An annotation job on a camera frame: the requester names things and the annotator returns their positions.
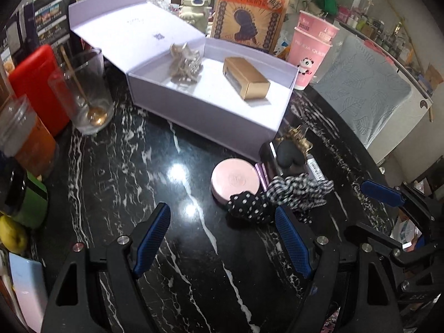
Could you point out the clear case with black heart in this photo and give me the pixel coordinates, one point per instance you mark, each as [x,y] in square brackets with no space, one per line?
[288,154]

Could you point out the gold spoon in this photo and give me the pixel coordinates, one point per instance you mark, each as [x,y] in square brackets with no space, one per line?
[95,114]

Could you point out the pink paper cup with panda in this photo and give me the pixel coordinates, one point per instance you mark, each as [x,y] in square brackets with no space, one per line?
[307,59]

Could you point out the white chest freezer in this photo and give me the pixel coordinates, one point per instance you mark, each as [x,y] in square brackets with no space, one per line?
[412,121]

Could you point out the white cosmetic tube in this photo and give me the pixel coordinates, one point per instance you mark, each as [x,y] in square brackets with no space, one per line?
[315,168]

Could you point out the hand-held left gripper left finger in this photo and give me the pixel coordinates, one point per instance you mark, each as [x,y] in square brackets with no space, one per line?
[152,239]

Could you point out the red box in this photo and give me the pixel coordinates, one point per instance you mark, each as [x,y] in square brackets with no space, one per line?
[33,83]

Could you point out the lavender gift box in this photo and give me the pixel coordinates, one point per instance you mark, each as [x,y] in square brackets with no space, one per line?
[208,118]

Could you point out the pale blue pink box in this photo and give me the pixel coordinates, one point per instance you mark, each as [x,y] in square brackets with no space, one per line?
[29,284]

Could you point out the pink round compact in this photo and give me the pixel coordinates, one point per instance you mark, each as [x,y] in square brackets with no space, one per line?
[234,180]

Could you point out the yellow lemon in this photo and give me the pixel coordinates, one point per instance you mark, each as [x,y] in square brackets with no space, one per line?
[12,236]

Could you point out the green bag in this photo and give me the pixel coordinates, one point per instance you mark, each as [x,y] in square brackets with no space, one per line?
[327,1]

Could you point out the dark menu board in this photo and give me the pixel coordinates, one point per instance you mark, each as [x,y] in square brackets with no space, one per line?
[52,14]

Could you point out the brown printed paper bag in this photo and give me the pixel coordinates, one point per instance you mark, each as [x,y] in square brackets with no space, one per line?
[248,14]

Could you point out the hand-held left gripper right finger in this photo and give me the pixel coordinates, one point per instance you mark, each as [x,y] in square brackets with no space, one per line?
[293,242]

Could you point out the orange jar with clear lid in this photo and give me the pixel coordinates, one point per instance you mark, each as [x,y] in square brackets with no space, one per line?
[31,142]

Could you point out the purple cosmetic stick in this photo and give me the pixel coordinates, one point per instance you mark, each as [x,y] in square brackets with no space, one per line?
[263,173]

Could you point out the beige hair claw clip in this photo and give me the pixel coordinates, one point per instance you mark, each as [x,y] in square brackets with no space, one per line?
[184,63]

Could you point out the gold hair clip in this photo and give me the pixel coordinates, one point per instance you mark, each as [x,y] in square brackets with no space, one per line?
[300,137]

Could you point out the green jar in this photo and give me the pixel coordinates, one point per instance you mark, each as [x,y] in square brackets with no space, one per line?
[33,201]

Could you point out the clear drinking glass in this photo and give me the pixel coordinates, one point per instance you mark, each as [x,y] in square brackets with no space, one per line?
[88,86]

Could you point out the gold cardboard box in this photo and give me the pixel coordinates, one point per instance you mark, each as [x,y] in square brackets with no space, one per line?
[247,76]

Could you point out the black white checkered scrunchie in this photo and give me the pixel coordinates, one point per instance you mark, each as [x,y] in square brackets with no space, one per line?
[298,189]

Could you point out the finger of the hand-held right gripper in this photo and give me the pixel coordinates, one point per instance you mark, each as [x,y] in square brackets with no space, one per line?
[381,191]
[373,237]

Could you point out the black polka dot scrunchie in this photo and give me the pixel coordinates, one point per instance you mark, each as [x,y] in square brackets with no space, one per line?
[248,206]

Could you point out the cream cartoon water bottle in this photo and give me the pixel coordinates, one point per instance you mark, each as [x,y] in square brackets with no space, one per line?
[194,12]

